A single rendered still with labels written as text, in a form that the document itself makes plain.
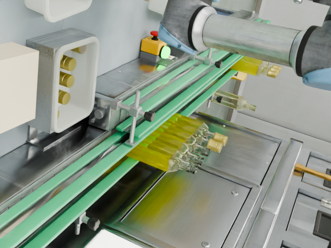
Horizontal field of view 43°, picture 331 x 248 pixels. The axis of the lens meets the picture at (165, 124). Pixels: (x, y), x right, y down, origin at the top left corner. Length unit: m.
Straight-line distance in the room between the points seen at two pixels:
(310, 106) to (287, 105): 0.36
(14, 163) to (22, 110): 0.15
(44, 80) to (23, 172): 0.22
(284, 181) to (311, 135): 5.98
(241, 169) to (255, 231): 0.38
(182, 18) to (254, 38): 0.20
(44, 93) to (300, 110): 6.56
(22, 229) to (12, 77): 0.30
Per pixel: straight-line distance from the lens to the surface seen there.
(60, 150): 1.12
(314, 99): 7.31
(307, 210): 1.53
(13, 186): 0.99
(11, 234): 0.90
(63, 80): 1.10
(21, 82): 0.94
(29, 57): 0.94
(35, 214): 0.94
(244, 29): 1.03
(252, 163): 1.67
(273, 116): 7.51
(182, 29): 1.10
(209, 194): 1.37
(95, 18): 1.25
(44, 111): 1.06
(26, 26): 1.03
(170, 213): 1.25
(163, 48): 1.54
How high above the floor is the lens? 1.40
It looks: 18 degrees down
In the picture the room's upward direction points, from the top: 110 degrees clockwise
